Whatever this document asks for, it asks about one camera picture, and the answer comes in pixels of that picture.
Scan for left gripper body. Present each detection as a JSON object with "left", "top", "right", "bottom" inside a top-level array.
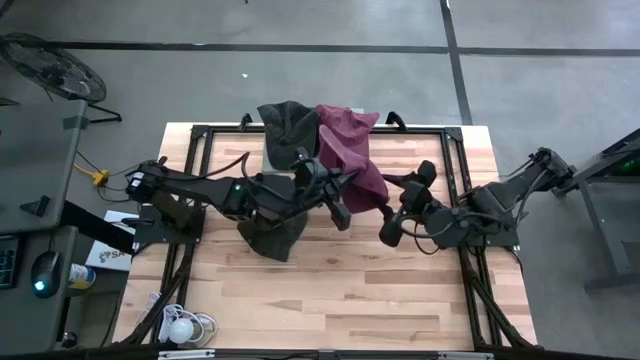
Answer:
[{"left": 292, "top": 146, "right": 354, "bottom": 232}]

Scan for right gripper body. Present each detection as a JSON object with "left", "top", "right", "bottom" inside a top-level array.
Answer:
[{"left": 378, "top": 159, "right": 439, "bottom": 249}]

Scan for maroon baseball cap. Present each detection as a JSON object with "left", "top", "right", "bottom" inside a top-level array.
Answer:
[
  {"left": 317, "top": 124, "right": 392, "bottom": 215},
  {"left": 314, "top": 103, "right": 381, "bottom": 151}
]

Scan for dark grey baseball cap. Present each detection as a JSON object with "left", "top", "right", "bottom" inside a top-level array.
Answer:
[
  {"left": 236, "top": 209, "right": 310, "bottom": 263},
  {"left": 256, "top": 100, "right": 321, "bottom": 172}
]

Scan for pale green mesh stand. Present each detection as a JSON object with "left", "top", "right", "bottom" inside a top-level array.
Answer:
[{"left": 262, "top": 106, "right": 365, "bottom": 176}]

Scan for white round bulb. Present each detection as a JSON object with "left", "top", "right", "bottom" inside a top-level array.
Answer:
[{"left": 168, "top": 318, "right": 196, "bottom": 345}]

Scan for grey metal stand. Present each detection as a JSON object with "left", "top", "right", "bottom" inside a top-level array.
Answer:
[{"left": 552, "top": 127, "right": 640, "bottom": 292}]

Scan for white printed cardboard box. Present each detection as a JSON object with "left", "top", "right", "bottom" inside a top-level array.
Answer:
[{"left": 84, "top": 209, "right": 141, "bottom": 273}]

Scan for black diagonal beam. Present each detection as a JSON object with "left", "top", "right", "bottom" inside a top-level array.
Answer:
[{"left": 59, "top": 199, "right": 139, "bottom": 255}]

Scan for white yellow can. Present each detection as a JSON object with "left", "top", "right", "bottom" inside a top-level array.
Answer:
[{"left": 67, "top": 263, "right": 97, "bottom": 291}]

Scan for black tape piece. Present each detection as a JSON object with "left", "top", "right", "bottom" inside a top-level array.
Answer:
[{"left": 62, "top": 114, "right": 90, "bottom": 131}]

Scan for black floor fan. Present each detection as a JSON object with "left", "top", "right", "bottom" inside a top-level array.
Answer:
[{"left": 0, "top": 32, "right": 123, "bottom": 125}]

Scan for black computer mouse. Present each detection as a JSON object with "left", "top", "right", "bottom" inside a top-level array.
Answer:
[{"left": 30, "top": 250, "right": 63, "bottom": 300}]

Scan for black wedge block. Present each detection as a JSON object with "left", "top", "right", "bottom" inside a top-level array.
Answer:
[{"left": 19, "top": 194, "right": 52, "bottom": 218}]

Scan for grey desk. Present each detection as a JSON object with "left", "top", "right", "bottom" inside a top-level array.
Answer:
[
  {"left": 0, "top": 98, "right": 89, "bottom": 235},
  {"left": 0, "top": 224, "right": 80, "bottom": 355}
]

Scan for black keyboard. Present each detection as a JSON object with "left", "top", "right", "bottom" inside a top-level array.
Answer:
[{"left": 0, "top": 234, "right": 21, "bottom": 291}]

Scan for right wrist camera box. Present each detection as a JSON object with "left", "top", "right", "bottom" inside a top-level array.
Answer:
[{"left": 398, "top": 180, "right": 434, "bottom": 217}]

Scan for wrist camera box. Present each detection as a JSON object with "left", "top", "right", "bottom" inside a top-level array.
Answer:
[
  {"left": 398, "top": 180, "right": 434, "bottom": 217},
  {"left": 298, "top": 159, "right": 329, "bottom": 191}
]

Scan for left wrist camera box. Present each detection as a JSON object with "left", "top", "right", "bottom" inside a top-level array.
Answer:
[{"left": 298, "top": 159, "right": 329, "bottom": 191}]

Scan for black aluminium table frame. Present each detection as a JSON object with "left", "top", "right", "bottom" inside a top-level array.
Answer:
[{"left": 115, "top": 122, "right": 540, "bottom": 351}]

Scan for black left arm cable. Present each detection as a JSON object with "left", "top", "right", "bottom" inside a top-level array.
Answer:
[{"left": 197, "top": 151, "right": 301, "bottom": 201}]

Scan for silver metal bracket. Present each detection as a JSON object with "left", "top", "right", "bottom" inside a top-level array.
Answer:
[
  {"left": 437, "top": 351, "right": 496, "bottom": 360},
  {"left": 157, "top": 349, "right": 216, "bottom": 360}
]

